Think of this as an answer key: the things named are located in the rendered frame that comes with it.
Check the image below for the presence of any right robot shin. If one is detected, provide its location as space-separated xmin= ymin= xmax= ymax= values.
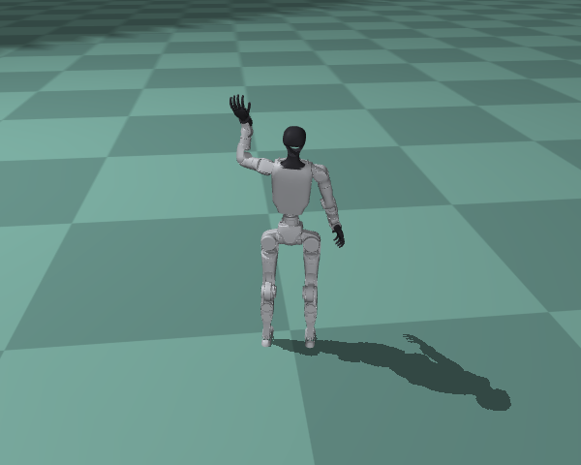
xmin=304 ymin=286 xmax=318 ymax=340

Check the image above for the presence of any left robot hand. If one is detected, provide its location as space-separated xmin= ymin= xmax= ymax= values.
xmin=229 ymin=94 xmax=253 ymax=126

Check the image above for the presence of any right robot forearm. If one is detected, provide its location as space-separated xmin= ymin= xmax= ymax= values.
xmin=325 ymin=196 xmax=341 ymax=231

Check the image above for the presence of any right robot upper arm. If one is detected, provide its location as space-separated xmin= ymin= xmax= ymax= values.
xmin=312 ymin=164 xmax=335 ymax=209

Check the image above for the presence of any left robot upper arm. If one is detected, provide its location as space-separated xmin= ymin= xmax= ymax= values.
xmin=238 ymin=152 xmax=274 ymax=175

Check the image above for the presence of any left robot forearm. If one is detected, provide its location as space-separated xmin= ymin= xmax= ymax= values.
xmin=236 ymin=123 xmax=254 ymax=163

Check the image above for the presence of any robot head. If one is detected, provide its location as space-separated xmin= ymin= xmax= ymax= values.
xmin=281 ymin=126 xmax=306 ymax=170

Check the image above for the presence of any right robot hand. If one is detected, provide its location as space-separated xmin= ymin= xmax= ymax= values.
xmin=332 ymin=225 xmax=345 ymax=248

